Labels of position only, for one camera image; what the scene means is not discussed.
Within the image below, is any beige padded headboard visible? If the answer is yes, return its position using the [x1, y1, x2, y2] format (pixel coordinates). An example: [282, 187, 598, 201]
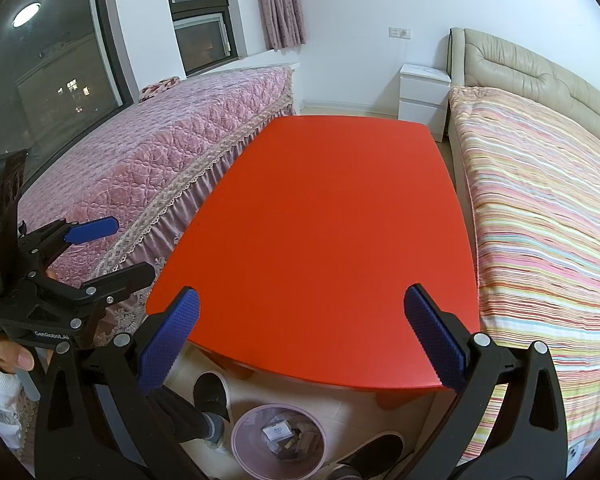
[447, 27, 600, 147]

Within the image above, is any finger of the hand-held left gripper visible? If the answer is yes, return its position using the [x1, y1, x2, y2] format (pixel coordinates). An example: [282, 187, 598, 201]
[18, 216, 120, 262]
[26, 261, 157, 312]

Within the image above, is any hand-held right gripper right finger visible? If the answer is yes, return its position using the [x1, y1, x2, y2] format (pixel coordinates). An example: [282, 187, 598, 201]
[403, 283, 568, 480]

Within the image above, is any white nightstand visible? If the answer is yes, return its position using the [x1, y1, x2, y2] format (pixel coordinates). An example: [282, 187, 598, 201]
[397, 63, 452, 142]

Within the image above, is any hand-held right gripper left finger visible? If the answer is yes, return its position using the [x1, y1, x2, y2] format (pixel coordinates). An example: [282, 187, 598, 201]
[34, 286, 212, 480]

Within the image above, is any patterned pink cushion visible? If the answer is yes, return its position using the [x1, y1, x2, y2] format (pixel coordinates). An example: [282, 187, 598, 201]
[139, 76, 181, 102]

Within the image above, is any pink quilted bed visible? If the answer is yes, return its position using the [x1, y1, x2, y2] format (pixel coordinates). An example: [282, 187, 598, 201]
[17, 64, 301, 351]

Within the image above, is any pink curtain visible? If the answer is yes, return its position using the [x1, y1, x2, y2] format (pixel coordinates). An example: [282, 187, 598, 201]
[252, 0, 308, 52]

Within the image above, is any large dark window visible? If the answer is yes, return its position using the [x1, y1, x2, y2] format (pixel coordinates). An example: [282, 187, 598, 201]
[0, 0, 132, 196]

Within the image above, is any small dark framed window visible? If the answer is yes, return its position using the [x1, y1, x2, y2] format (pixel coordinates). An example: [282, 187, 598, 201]
[162, 0, 241, 77]

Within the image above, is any person's left hand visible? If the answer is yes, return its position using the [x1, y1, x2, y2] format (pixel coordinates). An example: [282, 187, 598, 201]
[0, 332, 36, 376]

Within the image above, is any pink trash bin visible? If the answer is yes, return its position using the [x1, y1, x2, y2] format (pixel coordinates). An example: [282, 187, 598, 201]
[230, 404, 327, 477]

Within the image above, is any person's printed white clothing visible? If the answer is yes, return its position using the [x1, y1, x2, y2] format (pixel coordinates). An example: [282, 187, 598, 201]
[0, 402, 36, 467]

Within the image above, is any striped bed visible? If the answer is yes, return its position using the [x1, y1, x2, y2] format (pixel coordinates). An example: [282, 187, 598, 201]
[447, 85, 600, 467]

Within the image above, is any red table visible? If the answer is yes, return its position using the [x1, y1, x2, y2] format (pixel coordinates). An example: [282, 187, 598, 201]
[146, 115, 481, 408]

